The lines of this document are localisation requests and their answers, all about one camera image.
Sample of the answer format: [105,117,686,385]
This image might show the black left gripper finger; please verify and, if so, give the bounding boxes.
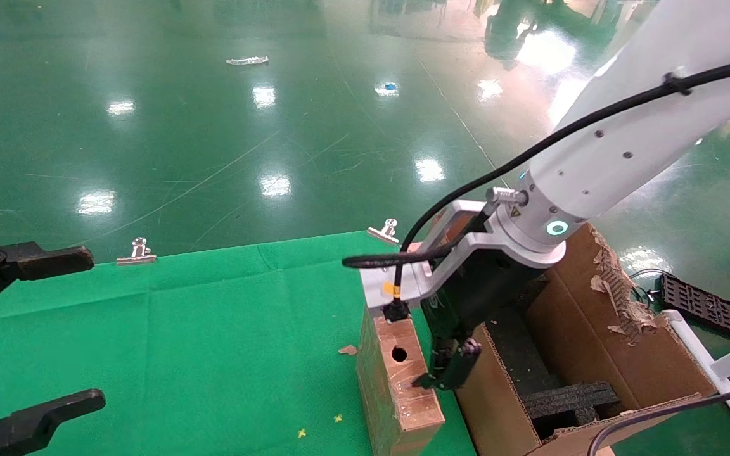
[0,239,94,324]
[0,388,106,456]

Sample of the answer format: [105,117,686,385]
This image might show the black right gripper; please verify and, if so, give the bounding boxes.
[413,244,553,391]

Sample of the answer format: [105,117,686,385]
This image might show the small taped cardboard box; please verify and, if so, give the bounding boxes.
[356,307,446,456]

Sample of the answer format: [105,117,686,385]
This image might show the large open cardboard carton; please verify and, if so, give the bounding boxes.
[432,209,719,456]

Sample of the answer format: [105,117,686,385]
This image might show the black foam base liner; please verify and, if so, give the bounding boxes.
[484,313,562,396]

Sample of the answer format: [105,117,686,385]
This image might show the silver binder clip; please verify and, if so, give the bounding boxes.
[116,237,157,265]
[367,218,400,246]

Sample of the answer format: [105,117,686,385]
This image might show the flat black foam block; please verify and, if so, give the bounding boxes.
[522,381,622,439]

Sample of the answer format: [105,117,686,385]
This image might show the green table cloth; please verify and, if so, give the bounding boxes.
[0,230,477,456]

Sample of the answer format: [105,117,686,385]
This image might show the black plastic grid tray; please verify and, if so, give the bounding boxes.
[656,272,730,341]

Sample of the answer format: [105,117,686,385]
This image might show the thin tangled floor wires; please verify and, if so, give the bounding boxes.
[630,268,663,305]

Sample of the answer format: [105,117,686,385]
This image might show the white pipe frame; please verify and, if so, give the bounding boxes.
[662,309,730,453]

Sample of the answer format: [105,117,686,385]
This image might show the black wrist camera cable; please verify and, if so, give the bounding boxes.
[342,54,730,324]

